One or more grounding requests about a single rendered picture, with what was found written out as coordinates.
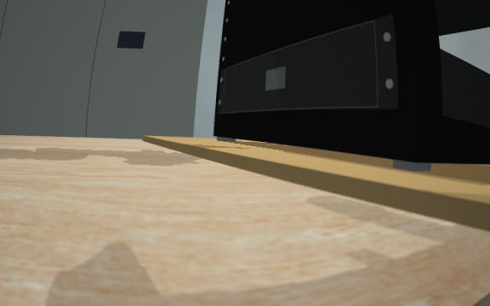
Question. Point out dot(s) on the tan flat board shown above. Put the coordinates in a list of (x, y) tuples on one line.
[(457, 193)]

